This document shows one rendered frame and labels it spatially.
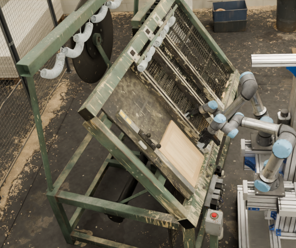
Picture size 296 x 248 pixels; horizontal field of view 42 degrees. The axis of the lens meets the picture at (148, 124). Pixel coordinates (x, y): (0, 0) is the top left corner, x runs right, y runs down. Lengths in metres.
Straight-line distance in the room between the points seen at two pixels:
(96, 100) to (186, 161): 1.05
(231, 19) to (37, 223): 4.88
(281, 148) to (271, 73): 3.78
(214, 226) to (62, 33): 1.86
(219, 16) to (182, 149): 4.33
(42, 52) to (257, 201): 2.00
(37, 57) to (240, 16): 5.17
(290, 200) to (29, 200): 2.96
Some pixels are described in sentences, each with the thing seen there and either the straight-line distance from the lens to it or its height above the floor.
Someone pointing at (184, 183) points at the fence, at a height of 1.01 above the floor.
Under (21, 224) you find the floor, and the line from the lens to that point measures 4.64.
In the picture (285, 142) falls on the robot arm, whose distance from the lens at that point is 2.63.
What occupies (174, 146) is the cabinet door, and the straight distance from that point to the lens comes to 3.29.
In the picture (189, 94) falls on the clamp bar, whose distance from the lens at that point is 3.70.
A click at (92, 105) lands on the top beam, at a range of 2.68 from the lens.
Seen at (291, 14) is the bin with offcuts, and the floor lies 0.35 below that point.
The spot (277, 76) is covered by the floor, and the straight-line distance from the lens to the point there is 6.29.
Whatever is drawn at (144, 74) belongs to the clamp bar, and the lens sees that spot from 3.25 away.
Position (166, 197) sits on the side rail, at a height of 1.11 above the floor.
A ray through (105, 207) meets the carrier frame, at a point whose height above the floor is 0.79.
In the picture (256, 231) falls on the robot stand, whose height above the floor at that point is 0.21.
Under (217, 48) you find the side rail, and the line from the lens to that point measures 4.55.
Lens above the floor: 3.44
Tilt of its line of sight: 40 degrees down
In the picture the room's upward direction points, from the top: 8 degrees counter-clockwise
